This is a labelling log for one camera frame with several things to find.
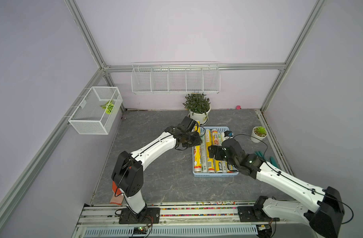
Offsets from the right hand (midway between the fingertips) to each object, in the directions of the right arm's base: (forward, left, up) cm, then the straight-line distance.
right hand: (214, 147), depth 79 cm
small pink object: (+49, -29, -18) cm, 60 cm away
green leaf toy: (+20, +59, +12) cm, 63 cm away
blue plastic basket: (+21, -8, -10) cm, 24 cm away
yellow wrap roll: (-4, +1, -9) cm, 10 cm away
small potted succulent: (+15, -32, -9) cm, 37 cm away
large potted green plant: (+32, +7, 0) cm, 33 cm away
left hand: (+3, +7, -1) cm, 8 cm away
